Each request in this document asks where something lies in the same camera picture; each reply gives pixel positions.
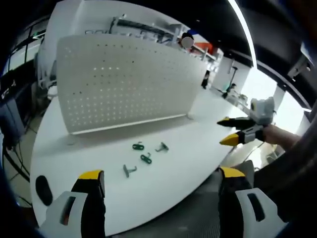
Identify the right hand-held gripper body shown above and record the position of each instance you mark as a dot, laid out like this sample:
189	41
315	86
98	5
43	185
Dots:
262	111

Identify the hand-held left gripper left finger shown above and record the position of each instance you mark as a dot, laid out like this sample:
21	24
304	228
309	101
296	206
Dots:
81	203

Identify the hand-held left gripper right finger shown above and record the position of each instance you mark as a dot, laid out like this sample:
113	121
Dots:
245	205

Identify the grey hook assembly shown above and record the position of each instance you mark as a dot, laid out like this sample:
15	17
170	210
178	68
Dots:
128	170
162	147

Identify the green hook assembly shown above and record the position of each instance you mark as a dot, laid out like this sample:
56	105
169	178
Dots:
146	159
137	146

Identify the white perforated mounting plate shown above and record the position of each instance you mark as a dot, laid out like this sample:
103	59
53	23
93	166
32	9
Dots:
128	84

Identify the black electric scooter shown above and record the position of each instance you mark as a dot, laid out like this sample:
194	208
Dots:
229	84

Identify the black oval table grommet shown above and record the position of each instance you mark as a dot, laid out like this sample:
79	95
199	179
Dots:
43	190

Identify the ceiling light strip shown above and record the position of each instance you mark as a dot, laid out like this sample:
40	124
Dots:
245	32

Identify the white partition panel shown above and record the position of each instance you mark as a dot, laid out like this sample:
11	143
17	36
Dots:
119	17

